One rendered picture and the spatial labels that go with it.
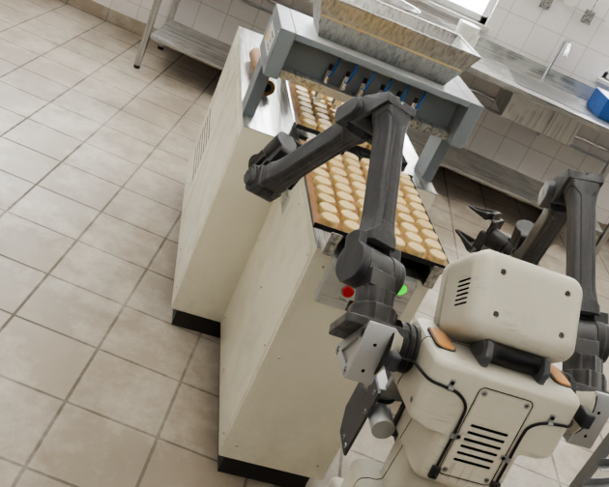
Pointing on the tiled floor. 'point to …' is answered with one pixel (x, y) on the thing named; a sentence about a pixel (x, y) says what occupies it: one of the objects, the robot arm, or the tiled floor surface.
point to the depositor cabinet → (232, 194)
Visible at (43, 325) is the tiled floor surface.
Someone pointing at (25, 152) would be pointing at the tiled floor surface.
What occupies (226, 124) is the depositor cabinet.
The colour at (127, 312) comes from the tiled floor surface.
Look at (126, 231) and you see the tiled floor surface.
